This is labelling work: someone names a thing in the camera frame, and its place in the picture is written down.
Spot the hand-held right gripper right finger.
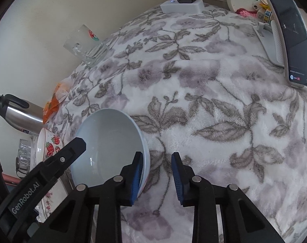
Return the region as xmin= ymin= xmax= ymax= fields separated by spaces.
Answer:
xmin=171 ymin=152 xmax=286 ymax=243

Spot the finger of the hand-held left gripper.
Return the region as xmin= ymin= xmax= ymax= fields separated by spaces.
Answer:
xmin=43 ymin=137 xmax=87 ymax=179

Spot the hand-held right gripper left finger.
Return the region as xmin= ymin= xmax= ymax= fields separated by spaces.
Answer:
xmin=36 ymin=151 xmax=144 ymax=243

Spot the strawberry print bowl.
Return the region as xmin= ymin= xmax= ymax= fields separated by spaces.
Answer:
xmin=36 ymin=127 xmax=64 ymax=161

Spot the round floral rim plate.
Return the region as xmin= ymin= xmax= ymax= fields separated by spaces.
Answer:
xmin=41 ymin=182 xmax=70 ymax=219

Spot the light blue bowl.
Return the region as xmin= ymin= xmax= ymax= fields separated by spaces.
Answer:
xmin=70 ymin=108 xmax=151 ymax=198

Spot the set of small glasses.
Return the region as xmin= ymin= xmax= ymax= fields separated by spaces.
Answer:
xmin=16 ymin=138 xmax=39 ymax=178

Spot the orange snack packet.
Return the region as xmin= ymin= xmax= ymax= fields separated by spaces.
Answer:
xmin=43 ymin=100 xmax=60 ymax=124
xmin=53 ymin=82 xmax=70 ymax=104

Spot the stainless steel thermos jug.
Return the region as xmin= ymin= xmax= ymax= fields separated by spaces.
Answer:
xmin=0 ymin=94 xmax=49 ymax=135

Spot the grey floral tablecloth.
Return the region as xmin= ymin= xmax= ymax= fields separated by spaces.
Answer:
xmin=42 ymin=4 xmax=307 ymax=243

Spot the clear glass mug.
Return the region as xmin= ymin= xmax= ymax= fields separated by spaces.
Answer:
xmin=63 ymin=25 xmax=109 ymax=68

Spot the white phone stand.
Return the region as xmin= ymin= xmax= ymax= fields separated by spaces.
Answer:
xmin=253 ymin=21 xmax=287 ymax=67

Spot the white power strip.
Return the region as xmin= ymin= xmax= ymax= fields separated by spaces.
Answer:
xmin=160 ymin=0 xmax=204 ymax=14

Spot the smartphone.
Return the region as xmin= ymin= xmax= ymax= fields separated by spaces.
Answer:
xmin=261 ymin=0 xmax=307 ymax=90

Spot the pink knitted item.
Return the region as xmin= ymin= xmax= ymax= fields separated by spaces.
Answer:
xmin=236 ymin=7 xmax=258 ymax=19

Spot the black wire glass holder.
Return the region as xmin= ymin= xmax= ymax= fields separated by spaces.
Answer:
xmin=15 ymin=157 xmax=27 ymax=178

